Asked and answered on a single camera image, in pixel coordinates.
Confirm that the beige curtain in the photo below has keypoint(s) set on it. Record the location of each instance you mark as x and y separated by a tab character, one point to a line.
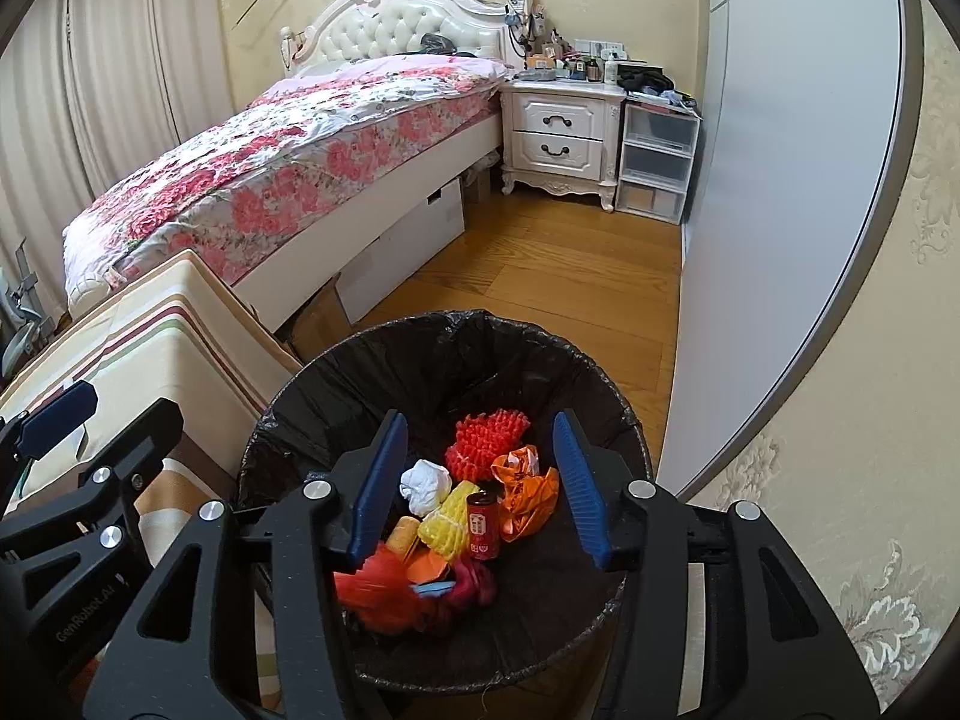
112	90

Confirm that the clear plastic drawer unit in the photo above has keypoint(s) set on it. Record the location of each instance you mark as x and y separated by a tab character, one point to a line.
656	157

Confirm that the black clothing bundle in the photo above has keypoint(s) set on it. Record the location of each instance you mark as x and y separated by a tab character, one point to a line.
645	81

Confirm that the grey desk chair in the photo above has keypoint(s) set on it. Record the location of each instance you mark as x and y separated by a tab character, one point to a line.
22	315

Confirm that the yellow-orange round scrap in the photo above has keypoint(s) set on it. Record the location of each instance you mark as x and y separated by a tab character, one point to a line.
403	538

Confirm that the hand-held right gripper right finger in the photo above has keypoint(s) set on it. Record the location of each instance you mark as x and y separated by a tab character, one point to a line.
581	491

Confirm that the orange plastic bag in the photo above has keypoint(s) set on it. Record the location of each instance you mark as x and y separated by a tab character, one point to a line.
529	499

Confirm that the red foam fruit net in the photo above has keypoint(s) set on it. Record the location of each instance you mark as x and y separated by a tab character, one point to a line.
484	444

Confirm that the white bed with tufted headboard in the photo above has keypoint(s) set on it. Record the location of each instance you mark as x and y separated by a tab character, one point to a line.
405	22

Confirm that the black lined trash bin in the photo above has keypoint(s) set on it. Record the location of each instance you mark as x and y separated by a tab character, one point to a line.
450	375

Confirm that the red can with black cap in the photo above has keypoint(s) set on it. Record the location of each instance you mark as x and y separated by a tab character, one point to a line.
482	529

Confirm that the black item on bed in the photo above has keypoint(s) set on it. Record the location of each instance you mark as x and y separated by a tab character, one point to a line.
439	43

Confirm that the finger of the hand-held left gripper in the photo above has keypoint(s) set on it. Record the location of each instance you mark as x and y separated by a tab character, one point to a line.
150	435
60	412

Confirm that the yellow foam fruit net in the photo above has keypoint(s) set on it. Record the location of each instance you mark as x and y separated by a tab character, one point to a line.
442	529

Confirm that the pink floral blanket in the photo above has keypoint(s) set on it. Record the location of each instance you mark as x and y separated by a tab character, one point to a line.
285	150

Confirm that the orange scrap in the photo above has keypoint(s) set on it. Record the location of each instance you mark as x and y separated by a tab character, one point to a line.
429	566

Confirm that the white wardrobe door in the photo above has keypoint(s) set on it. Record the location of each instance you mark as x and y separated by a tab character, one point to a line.
787	202

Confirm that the cluster of small bottles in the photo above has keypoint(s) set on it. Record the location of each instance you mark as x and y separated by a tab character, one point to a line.
570	64

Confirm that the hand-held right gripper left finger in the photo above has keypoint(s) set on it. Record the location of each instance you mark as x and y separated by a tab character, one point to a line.
379	491

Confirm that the white two-drawer nightstand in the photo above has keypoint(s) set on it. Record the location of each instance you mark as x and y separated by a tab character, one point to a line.
559	131

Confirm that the white storage box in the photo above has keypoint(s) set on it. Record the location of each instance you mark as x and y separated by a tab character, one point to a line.
405	247

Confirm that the red plastic bag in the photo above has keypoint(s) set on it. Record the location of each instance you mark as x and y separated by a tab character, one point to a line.
382	592

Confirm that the crumpled white tissue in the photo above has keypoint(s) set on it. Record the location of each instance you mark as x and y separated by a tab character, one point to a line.
425	486

